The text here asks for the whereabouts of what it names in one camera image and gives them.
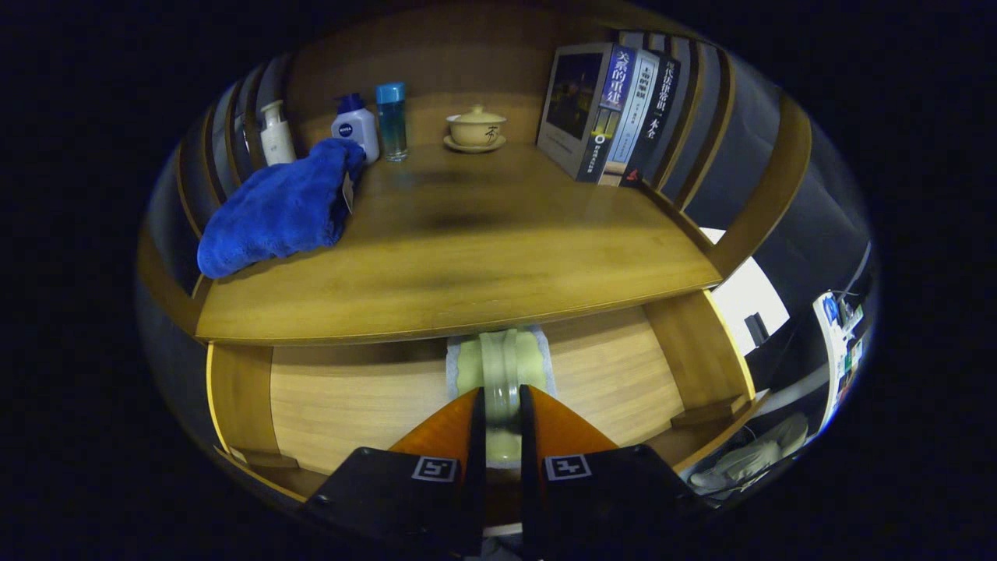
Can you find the book with blue spine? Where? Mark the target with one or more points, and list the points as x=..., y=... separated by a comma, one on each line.
x=572, y=101

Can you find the wooden countertop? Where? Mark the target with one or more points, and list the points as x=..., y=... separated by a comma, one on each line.
x=483, y=257

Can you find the book with white spine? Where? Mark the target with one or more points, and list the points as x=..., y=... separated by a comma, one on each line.
x=635, y=109

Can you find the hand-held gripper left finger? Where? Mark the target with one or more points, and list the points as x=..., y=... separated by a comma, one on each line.
x=477, y=483

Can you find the book with black spine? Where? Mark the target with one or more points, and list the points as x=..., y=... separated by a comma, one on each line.
x=654, y=117

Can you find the blue towel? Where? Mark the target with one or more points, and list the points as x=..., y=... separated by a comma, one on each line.
x=273, y=210

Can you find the white bottle with blue cap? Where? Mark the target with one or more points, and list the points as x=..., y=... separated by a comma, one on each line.
x=357, y=128

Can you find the white pump bottle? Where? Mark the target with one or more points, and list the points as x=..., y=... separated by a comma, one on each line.
x=276, y=144

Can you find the white side shelf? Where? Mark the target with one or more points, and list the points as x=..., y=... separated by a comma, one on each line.
x=832, y=351

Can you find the pale grey shoe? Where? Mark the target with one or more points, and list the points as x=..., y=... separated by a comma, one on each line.
x=748, y=460

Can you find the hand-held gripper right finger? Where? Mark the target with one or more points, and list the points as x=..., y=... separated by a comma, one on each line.
x=530, y=483

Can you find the clear teal bottle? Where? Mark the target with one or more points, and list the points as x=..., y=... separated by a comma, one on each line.
x=392, y=125

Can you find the small blue object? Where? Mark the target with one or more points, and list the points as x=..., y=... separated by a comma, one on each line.
x=830, y=309

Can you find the pale green sponge brush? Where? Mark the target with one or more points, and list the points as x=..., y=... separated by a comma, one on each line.
x=498, y=366

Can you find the wooden cabinet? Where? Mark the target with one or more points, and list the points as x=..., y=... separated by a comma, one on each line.
x=436, y=70

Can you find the beige lidded teacup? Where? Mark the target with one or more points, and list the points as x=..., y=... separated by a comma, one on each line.
x=475, y=131

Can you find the wooden drawer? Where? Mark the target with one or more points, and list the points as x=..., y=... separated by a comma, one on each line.
x=350, y=405

